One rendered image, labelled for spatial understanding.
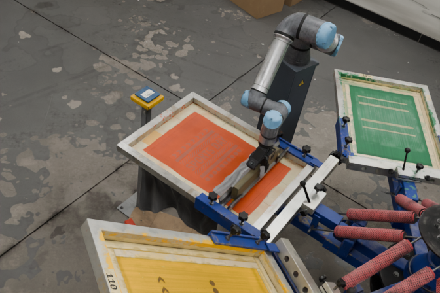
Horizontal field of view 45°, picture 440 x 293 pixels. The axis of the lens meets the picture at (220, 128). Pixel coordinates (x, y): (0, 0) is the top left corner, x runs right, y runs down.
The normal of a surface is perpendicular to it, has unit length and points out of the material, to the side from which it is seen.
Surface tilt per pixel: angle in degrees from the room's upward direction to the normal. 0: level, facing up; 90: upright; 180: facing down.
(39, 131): 0
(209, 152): 0
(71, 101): 0
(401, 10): 90
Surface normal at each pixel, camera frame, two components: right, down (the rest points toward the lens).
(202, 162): 0.15, -0.73
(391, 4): -0.58, 0.48
